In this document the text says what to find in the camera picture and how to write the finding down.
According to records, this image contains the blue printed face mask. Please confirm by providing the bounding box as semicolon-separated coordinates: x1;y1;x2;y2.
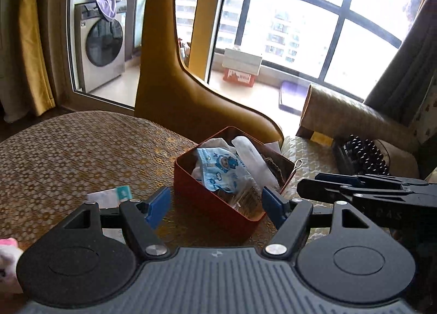
196;148;251;193

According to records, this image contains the yellow giraffe-shaped chair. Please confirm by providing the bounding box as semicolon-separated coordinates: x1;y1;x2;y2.
135;0;284;144

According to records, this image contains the black beaded massager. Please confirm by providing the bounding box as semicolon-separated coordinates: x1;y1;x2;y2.
333;134;390;178

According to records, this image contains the white plush toy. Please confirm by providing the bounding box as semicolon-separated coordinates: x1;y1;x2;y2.
0;237;22;292

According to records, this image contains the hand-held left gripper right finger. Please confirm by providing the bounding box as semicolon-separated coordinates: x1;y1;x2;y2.
263;187;374;260

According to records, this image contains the white cloth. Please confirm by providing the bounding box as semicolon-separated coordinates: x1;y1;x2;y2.
191;138;233;178

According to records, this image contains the red printed carton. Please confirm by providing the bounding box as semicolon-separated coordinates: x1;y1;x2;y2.
223;68;256;86

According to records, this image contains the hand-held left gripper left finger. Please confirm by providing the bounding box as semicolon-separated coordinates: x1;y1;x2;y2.
63;187;171;260

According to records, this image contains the white washing machine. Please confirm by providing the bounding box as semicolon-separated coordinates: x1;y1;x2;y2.
73;0;127;94

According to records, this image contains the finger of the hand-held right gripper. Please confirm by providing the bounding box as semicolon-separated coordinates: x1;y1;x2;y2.
316;173;427;190
297;179;403;203

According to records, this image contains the white teal wipes pack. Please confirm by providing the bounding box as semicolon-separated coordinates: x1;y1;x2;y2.
87;186;132;209

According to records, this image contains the yellow curtain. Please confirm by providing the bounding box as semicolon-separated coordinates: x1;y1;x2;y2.
19;0;55;116

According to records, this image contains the grey curtain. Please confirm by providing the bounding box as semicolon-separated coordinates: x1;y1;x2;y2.
364;0;437;147

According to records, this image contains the red square box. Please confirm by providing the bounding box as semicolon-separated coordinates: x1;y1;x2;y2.
174;126;296;241

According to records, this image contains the large clear plastic bag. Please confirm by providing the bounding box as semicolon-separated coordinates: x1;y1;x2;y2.
232;136;280;195

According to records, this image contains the white cardboard box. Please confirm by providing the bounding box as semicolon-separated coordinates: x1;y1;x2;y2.
222;48;263;75

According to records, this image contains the black framed window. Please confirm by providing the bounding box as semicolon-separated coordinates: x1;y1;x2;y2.
176;0;422;103

